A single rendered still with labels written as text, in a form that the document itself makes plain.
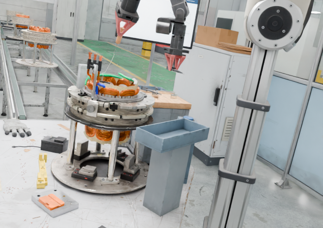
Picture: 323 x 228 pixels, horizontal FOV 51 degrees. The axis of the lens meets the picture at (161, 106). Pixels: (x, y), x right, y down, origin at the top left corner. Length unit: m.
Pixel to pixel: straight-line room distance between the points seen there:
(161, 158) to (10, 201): 0.48
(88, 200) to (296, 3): 0.89
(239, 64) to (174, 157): 2.49
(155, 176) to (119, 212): 0.16
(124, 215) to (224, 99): 2.49
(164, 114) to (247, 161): 0.41
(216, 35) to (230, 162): 2.81
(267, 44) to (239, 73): 2.42
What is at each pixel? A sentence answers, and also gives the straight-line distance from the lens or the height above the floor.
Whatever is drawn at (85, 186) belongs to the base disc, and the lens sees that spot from 1.22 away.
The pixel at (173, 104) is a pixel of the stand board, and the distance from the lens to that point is 1.41.
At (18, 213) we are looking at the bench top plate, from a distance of 1.12.
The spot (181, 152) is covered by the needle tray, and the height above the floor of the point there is 0.99.
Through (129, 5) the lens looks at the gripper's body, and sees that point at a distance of 1.17.
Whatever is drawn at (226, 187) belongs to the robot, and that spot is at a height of 0.86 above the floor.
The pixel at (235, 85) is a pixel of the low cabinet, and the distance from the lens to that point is 3.50.
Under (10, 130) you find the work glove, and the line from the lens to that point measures 1.71.
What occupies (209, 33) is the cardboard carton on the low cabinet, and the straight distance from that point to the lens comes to 4.00.
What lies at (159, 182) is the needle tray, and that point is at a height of 0.89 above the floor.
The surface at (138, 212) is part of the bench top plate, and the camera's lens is 1.15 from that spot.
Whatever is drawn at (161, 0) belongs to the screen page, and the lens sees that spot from 2.32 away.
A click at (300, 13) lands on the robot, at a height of 1.47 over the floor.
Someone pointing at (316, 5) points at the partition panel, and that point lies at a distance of 3.56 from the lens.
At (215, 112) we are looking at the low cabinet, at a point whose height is 0.58.
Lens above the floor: 1.38
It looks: 14 degrees down
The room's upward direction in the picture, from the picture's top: 10 degrees clockwise
